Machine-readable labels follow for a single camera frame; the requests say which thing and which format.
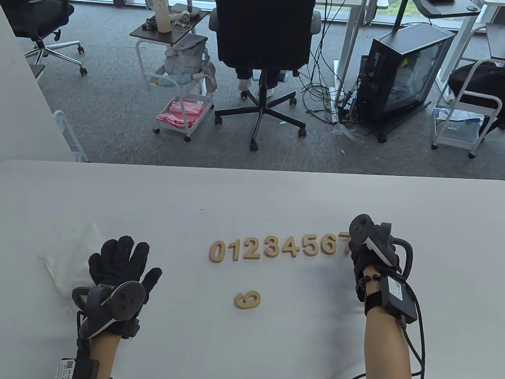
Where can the person's right hand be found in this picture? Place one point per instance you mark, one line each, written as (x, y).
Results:
(360, 261)

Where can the person's left hand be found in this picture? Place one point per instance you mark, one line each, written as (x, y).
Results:
(119, 260)

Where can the angled bar wooden number block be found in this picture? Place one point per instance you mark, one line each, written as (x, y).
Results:
(344, 236)

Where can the single-loop wooden number block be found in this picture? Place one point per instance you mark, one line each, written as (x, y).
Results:
(324, 247)
(241, 302)

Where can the flat-topped curved wooden number block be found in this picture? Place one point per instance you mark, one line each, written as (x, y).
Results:
(313, 251)

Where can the angular crossed wooden number block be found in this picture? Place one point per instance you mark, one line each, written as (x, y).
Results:
(293, 250)

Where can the double-curved wooden number block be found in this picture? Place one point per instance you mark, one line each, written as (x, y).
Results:
(275, 253)

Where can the curved flat-based wooden number block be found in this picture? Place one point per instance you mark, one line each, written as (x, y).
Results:
(250, 257)

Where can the straight hooked wooden number block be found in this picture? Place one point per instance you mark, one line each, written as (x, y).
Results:
(235, 251)

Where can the person's left forearm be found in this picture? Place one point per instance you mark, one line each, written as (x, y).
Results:
(103, 354)

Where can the person's right forearm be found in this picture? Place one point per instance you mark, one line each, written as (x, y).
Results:
(387, 354)

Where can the black bag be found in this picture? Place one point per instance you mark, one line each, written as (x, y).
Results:
(479, 82)

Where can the black tracking controller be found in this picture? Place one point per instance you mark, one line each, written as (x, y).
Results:
(361, 227)
(126, 299)

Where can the black labelled sensor box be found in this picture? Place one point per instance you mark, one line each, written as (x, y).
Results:
(398, 298)
(77, 371)

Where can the clear plastic wrap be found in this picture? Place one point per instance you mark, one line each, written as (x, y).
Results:
(347, 133)

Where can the white metal rack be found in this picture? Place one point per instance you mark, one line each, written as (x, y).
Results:
(70, 137)

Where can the white metal cart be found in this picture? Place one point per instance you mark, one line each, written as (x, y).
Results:
(453, 143)

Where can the pink folded cloth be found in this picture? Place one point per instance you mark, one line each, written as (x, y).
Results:
(180, 113)

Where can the clear plastic bags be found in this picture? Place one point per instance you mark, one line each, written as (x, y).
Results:
(460, 123)

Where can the light blue packet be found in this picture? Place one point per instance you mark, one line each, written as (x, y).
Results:
(173, 80)

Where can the white partition panel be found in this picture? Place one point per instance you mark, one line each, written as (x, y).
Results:
(13, 103)

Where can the black computer tower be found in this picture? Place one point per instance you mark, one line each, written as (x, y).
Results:
(391, 70)

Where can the grey backpack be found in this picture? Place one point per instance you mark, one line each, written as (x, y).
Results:
(185, 54)

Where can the white rolling cart dark top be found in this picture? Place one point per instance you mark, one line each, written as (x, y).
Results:
(175, 35)

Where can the small dark gadget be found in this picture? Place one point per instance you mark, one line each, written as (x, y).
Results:
(151, 24)

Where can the white cylindrical device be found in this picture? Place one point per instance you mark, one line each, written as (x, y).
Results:
(162, 14)

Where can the black high-back office chair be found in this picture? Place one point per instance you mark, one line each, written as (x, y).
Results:
(263, 26)

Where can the black mesh office chair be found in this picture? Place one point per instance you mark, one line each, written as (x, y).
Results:
(38, 14)

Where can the grey flat box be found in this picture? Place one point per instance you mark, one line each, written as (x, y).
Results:
(187, 8)

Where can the black standing desk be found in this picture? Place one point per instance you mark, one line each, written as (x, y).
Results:
(444, 7)

